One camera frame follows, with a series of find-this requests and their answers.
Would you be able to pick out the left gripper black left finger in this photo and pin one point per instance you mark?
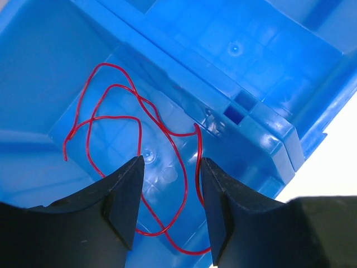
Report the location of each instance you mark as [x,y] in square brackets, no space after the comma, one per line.
[93,227]

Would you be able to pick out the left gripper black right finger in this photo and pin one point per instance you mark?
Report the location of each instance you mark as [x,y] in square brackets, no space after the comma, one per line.
[249,229]

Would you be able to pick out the blue plastic divided bin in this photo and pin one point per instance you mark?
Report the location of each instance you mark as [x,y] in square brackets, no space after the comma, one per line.
[85,83]

